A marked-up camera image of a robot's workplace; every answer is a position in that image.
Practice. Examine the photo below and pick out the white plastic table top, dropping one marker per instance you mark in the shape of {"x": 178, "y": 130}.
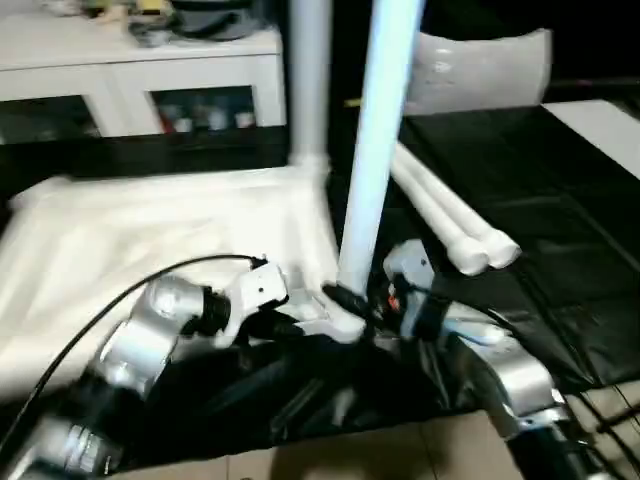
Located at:
{"x": 125, "y": 240}

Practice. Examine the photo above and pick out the small tan block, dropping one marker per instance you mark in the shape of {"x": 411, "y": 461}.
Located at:
{"x": 354, "y": 102}

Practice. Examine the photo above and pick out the white plastic table leg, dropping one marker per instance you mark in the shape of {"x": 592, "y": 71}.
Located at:
{"x": 460, "y": 205}
{"x": 435, "y": 205}
{"x": 380, "y": 125}
{"x": 310, "y": 75}

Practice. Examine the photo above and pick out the dark clutter pile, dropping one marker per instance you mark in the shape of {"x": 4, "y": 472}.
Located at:
{"x": 150, "y": 32}

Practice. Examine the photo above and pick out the white cabinet with glass doors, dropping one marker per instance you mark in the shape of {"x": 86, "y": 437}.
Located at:
{"x": 75, "y": 75}

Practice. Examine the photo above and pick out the grey round bag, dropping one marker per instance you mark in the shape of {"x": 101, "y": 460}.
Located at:
{"x": 210, "y": 20}

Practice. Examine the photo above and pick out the grey cushion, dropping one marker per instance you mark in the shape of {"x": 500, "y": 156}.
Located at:
{"x": 485, "y": 70}

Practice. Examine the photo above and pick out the white flat board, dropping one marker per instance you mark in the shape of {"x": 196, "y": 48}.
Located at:
{"x": 595, "y": 130}

